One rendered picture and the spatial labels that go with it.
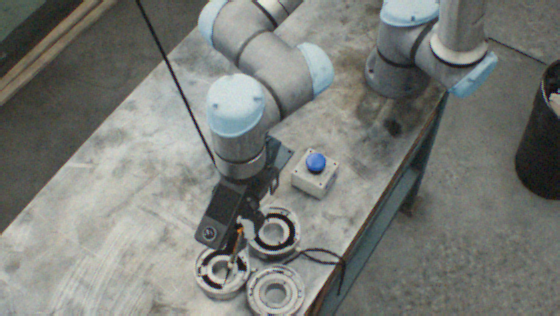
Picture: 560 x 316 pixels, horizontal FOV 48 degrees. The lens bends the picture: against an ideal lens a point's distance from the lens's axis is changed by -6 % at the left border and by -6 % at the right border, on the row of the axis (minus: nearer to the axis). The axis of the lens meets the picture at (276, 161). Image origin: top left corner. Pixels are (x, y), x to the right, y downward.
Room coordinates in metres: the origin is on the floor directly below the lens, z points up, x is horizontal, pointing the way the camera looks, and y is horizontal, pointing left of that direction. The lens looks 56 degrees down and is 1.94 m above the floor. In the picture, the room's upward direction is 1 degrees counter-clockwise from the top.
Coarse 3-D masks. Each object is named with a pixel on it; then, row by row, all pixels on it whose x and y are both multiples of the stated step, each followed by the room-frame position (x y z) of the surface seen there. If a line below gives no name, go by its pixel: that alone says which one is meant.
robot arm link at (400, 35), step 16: (400, 0) 1.00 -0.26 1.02; (416, 0) 1.00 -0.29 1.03; (432, 0) 0.99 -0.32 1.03; (384, 16) 0.98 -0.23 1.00; (400, 16) 0.95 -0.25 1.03; (416, 16) 0.94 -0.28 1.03; (432, 16) 0.95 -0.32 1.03; (384, 32) 0.97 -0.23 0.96; (400, 32) 0.94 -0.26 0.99; (416, 32) 0.93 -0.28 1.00; (384, 48) 0.96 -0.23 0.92; (400, 48) 0.93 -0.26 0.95; (416, 48) 0.91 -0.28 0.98
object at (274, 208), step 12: (276, 204) 0.63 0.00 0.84; (288, 216) 0.61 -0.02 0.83; (264, 228) 0.59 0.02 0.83; (276, 228) 0.60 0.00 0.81; (300, 228) 0.58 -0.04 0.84; (264, 240) 0.56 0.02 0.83; (276, 240) 0.56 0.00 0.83; (300, 240) 0.56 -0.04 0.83; (264, 252) 0.53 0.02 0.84; (276, 252) 0.53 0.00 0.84; (288, 252) 0.53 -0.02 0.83
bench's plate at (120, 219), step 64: (320, 0) 1.24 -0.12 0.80; (384, 0) 1.25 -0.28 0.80; (192, 64) 1.03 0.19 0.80; (128, 128) 0.85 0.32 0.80; (192, 128) 0.85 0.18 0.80; (320, 128) 0.84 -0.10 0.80; (384, 128) 0.84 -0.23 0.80; (64, 192) 0.69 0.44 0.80; (128, 192) 0.69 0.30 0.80; (192, 192) 0.69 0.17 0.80; (0, 256) 0.54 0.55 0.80; (64, 256) 0.54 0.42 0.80; (128, 256) 0.54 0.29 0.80; (192, 256) 0.54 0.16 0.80; (256, 256) 0.54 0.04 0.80; (320, 256) 0.54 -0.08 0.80
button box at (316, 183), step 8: (312, 152) 0.75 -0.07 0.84; (304, 160) 0.73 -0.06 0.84; (328, 160) 0.73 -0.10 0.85; (296, 168) 0.71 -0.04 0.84; (304, 168) 0.71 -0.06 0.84; (328, 168) 0.71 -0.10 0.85; (336, 168) 0.71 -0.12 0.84; (296, 176) 0.70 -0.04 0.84; (304, 176) 0.69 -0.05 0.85; (312, 176) 0.69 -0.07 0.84; (320, 176) 0.69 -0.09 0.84; (328, 176) 0.69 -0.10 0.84; (336, 176) 0.72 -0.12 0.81; (296, 184) 0.70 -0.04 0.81; (304, 184) 0.68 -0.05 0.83; (312, 184) 0.68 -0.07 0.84; (320, 184) 0.67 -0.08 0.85; (328, 184) 0.69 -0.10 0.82; (312, 192) 0.67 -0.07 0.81; (320, 192) 0.67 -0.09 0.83; (320, 200) 0.66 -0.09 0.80
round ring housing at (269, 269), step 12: (276, 264) 0.51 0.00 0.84; (252, 276) 0.48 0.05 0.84; (264, 276) 0.49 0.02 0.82; (288, 276) 0.49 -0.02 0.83; (300, 276) 0.48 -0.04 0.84; (252, 288) 0.46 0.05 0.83; (264, 288) 0.46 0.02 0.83; (276, 288) 0.47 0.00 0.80; (288, 288) 0.46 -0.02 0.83; (300, 288) 0.46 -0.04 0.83; (252, 300) 0.44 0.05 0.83; (264, 300) 0.44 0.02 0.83; (288, 300) 0.44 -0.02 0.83; (300, 300) 0.44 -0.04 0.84; (252, 312) 0.42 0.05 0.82; (264, 312) 0.42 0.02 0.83; (288, 312) 0.42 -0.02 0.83
